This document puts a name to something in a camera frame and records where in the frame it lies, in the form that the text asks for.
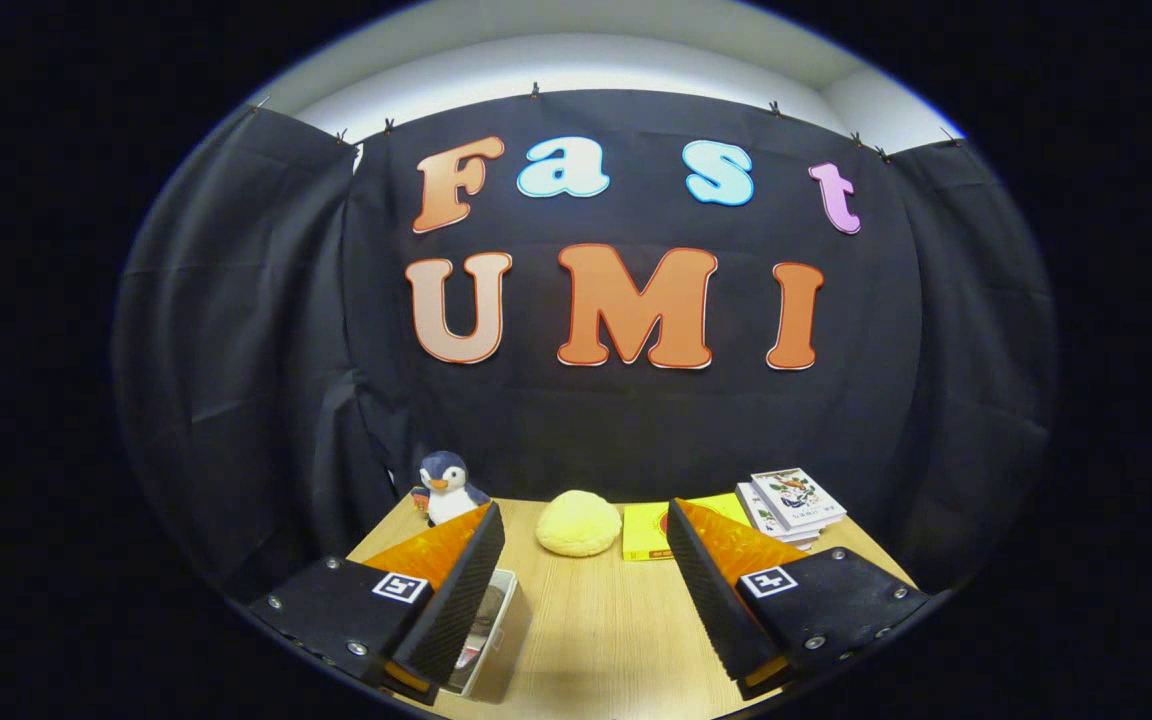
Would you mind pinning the brown fuzzy shoe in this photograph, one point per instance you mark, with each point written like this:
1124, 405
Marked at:
484, 620

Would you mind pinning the black backdrop cloth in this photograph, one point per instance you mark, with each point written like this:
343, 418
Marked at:
636, 430

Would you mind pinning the thick yellow book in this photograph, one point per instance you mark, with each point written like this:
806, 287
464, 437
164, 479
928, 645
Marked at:
646, 530

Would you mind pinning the white book with illustrated cover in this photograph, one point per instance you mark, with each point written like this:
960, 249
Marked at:
796, 495

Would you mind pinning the plush penguin toy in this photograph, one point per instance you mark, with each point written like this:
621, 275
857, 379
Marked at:
448, 495

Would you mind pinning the brown fabric storage box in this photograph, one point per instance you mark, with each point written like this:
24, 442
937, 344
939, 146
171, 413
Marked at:
511, 650

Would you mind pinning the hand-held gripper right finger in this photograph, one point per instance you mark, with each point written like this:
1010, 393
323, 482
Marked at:
711, 600

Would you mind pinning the yellow plush bun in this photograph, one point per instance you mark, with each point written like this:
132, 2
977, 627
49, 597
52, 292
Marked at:
578, 525

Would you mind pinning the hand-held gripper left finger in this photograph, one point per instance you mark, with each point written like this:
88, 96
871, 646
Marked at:
456, 600

